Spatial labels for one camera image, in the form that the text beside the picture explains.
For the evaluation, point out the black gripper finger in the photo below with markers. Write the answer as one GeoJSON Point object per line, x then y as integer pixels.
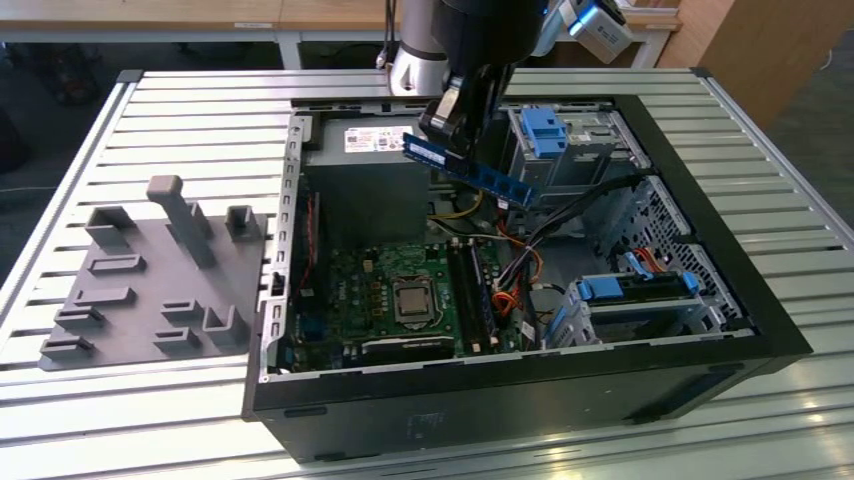
{"type": "Point", "coordinates": [441, 117]}
{"type": "Point", "coordinates": [483, 110]}

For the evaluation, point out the blue RAM stick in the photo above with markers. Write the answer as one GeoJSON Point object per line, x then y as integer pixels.
{"type": "Point", "coordinates": [496, 179]}

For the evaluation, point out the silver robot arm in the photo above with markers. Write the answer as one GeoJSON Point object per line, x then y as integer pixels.
{"type": "Point", "coordinates": [413, 60]}

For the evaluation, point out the black RAM slot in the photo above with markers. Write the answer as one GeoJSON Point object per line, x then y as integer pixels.
{"type": "Point", "coordinates": [461, 295]}

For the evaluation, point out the blue drive latch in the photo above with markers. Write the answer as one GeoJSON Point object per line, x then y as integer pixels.
{"type": "Point", "coordinates": [543, 130]}

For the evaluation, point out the metal drive cage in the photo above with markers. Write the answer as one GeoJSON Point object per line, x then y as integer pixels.
{"type": "Point", "coordinates": [587, 160]}

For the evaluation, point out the grey power supply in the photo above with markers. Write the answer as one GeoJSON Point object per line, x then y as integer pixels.
{"type": "Point", "coordinates": [360, 200]}

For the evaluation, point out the black table corner cap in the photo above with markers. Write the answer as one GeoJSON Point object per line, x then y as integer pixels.
{"type": "Point", "coordinates": [130, 76]}
{"type": "Point", "coordinates": [702, 72]}

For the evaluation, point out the silver CPU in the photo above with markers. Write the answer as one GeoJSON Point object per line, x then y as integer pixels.
{"type": "Point", "coordinates": [413, 304]}

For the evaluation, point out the CPU socket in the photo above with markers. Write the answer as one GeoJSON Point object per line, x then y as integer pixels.
{"type": "Point", "coordinates": [392, 305]}

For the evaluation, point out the green motherboard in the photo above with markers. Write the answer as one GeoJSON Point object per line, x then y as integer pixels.
{"type": "Point", "coordinates": [347, 300]}

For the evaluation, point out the blue disk carrier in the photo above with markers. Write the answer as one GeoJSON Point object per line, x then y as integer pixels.
{"type": "Point", "coordinates": [603, 290]}

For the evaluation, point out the wooden cabinet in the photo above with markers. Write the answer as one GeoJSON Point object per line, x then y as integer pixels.
{"type": "Point", "coordinates": [767, 50]}

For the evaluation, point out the wooden desk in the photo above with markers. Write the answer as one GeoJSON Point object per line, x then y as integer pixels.
{"type": "Point", "coordinates": [166, 15]}

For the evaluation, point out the black expansion card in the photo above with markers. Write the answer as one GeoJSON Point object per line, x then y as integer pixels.
{"type": "Point", "coordinates": [407, 347]}

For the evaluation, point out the metal disk bay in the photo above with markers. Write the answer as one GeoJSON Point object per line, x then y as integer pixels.
{"type": "Point", "coordinates": [700, 310]}

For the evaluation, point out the grey parts rack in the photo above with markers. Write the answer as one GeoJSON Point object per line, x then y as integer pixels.
{"type": "Point", "coordinates": [146, 300]}

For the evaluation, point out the black PC case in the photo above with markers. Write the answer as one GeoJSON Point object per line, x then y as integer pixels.
{"type": "Point", "coordinates": [533, 410]}

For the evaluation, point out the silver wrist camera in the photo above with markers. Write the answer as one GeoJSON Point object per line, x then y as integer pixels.
{"type": "Point", "coordinates": [603, 35]}

